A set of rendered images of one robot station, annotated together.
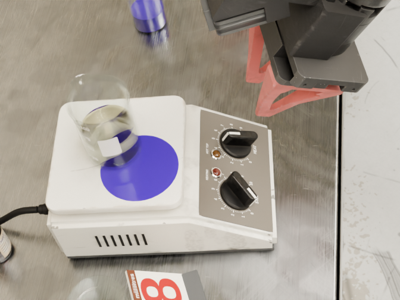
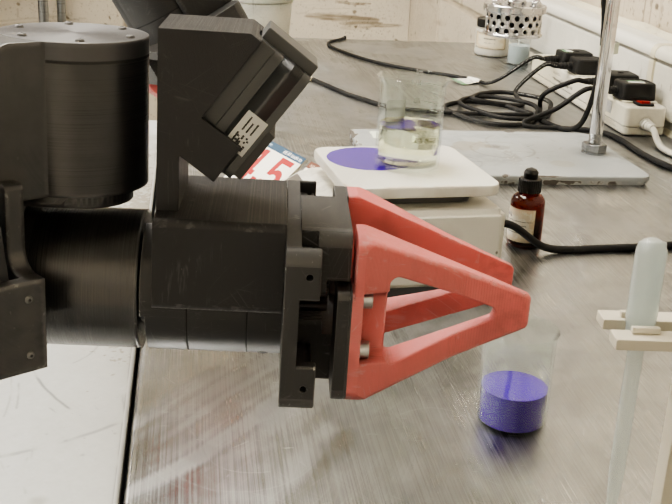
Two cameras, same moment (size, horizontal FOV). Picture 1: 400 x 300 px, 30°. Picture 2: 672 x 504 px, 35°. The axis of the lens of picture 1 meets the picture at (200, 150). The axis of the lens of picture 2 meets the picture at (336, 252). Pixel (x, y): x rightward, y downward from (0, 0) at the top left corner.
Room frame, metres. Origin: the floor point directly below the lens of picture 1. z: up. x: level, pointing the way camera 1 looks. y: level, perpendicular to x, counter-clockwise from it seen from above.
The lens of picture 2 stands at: (1.10, -0.29, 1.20)
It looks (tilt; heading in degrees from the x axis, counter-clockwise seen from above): 20 degrees down; 156
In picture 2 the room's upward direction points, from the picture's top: 3 degrees clockwise
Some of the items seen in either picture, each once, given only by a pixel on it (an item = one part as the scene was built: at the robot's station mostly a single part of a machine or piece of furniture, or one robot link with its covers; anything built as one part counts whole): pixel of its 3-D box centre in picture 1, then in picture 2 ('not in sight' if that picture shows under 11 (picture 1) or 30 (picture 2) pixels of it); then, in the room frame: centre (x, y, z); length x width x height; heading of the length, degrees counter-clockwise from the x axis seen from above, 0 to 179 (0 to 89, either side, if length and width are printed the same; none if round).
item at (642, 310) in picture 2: not in sight; (648, 291); (0.79, -0.01, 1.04); 0.01 x 0.01 x 0.04; 69
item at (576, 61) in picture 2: not in sight; (580, 65); (-0.16, 0.64, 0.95); 0.07 x 0.04 x 0.02; 74
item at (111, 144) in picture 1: (104, 121); (413, 119); (0.41, 0.08, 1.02); 0.06 x 0.05 x 0.08; 30
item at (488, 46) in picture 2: not in sight; (492, 36); (-0.53, 0.72, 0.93); 0.06 x 0.06 x 0.06
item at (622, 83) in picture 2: not in sight; (626, 89); (0.01, 0.59, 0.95); 0.07 x 0.04 x 0.02; 74
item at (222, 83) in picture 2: not in sight; (242, 151); (0.72, -0.17, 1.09); 0.07 x 0.06 x 0.11; 159
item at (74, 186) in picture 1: (118, 152); (402, 169); (0.40, 0.07, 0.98); 0.12 x 0.12 x 0.01; 80
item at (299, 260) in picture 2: not in sight; (238, 282); (0.72, -0.17, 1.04); 0.10 x 0.07 x 0.07; 159
